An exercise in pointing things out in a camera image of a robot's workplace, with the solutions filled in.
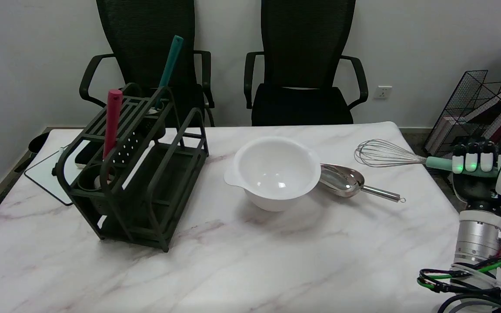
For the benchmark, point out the stainless steel scoop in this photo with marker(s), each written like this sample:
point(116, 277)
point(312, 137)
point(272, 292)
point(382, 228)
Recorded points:
point(342, 179)

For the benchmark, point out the white mixing bowl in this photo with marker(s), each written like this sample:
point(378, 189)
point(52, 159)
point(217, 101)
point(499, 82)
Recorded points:
point(274, 170)

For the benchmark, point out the dark green kitchen rack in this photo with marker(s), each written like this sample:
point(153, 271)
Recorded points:
point(146, 174)

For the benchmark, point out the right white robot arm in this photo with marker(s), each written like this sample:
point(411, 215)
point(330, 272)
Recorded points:
point(479, 243)

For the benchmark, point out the black round bin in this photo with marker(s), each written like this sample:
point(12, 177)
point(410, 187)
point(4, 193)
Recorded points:
point(37, 143)

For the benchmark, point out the black mesh office chair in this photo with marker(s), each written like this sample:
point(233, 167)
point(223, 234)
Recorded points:
point(146, 52)
point(305, 65)

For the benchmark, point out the white wall socket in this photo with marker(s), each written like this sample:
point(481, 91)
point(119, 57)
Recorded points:
point(382, 92)

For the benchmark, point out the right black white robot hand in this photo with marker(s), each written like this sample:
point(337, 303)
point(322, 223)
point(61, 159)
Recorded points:
point(476, 182)

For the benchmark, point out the white board with black edge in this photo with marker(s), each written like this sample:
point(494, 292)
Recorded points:
point(50, 174)

